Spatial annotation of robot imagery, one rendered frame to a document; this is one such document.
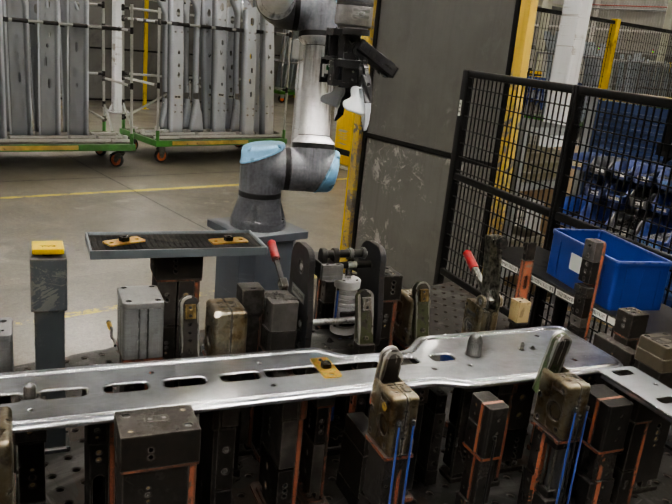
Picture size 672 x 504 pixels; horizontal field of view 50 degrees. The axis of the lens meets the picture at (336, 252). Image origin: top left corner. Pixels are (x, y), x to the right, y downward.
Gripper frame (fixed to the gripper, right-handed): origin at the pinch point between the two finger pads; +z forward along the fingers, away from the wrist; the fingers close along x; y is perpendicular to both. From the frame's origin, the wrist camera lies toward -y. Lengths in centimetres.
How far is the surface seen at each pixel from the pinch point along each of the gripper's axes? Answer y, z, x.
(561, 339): -27, 33, 44
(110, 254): 49, 28, -3
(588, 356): -48, 44, 32
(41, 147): 39, 121, -656
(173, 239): 35.0, 27.7, -11.4
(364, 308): -1.2, 36.9, 12.6
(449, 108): -156, 15, -205
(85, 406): 57, 43, 29
